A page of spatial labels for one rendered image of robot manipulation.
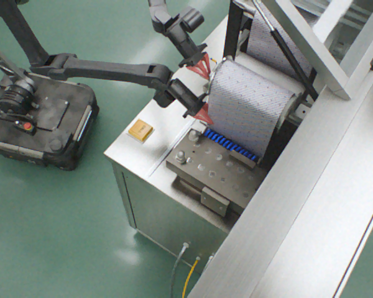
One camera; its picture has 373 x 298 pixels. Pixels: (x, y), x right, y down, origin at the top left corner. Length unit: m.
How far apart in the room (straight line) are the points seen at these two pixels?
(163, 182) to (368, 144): 0.77
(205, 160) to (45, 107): 1.39
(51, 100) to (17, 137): 0.30
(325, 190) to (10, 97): 1.91
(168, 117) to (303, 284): 0.98
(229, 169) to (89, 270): 1.22
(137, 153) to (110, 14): 1.96
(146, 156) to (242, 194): 0.42
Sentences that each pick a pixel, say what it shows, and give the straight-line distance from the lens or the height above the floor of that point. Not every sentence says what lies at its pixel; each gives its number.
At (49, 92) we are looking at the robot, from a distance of 2.73.
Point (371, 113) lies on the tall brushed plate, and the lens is 1.20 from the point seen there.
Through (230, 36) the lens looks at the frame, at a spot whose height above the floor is 1.14.
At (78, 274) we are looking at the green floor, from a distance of 2.46.
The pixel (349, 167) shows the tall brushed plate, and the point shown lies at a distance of 1.09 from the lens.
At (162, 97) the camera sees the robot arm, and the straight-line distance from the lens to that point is 1.51.
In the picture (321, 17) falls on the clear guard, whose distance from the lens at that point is 0.92.
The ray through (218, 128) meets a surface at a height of 1.06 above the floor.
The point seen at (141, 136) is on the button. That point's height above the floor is 0.92.
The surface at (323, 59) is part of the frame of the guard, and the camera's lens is 0.87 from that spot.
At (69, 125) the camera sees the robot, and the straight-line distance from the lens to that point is 2.56.
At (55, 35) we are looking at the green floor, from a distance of 3.38.
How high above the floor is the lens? 2.34
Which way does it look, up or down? 60 degrees down
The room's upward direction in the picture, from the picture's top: 2 degrees clockwise
